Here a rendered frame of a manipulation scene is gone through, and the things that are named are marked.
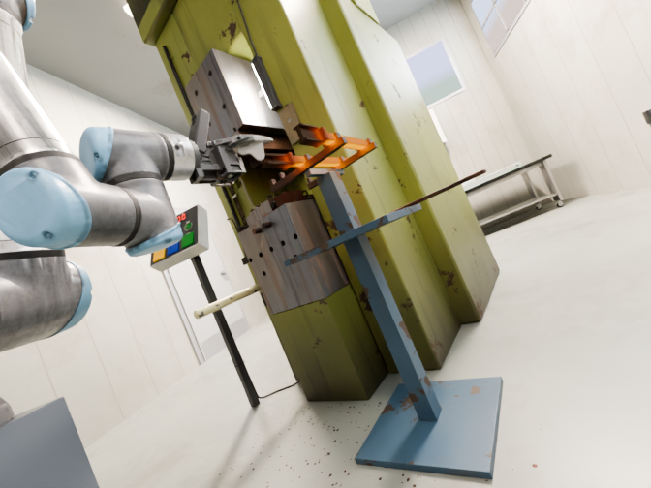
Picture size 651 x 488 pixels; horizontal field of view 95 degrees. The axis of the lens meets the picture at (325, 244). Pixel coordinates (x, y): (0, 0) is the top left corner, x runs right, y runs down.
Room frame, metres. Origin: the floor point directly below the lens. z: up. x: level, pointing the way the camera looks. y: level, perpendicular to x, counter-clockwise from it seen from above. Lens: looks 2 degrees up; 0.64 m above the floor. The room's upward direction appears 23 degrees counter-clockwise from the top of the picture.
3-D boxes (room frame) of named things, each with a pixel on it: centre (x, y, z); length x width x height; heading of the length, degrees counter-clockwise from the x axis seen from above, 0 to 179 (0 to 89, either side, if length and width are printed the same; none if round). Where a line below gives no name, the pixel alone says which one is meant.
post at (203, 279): (1.75, 0.74, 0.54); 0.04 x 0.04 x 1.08; 53
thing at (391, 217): (1.00, -0.10, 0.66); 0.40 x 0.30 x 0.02; 54
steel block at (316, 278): (1.62, 0.07, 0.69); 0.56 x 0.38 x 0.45; 143
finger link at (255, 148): (0.69, 0.06, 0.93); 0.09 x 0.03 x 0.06; 108
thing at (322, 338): (1.62, 0.07, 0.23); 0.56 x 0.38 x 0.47; 143
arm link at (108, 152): (0.51, 0.26, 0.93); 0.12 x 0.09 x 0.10; 144
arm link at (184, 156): (0.58, 0.21, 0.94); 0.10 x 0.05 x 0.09; 54
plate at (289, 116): (1.39, -0.08, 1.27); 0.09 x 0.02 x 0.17; 53
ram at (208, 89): (1.62, 0.09, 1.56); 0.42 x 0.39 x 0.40; 143
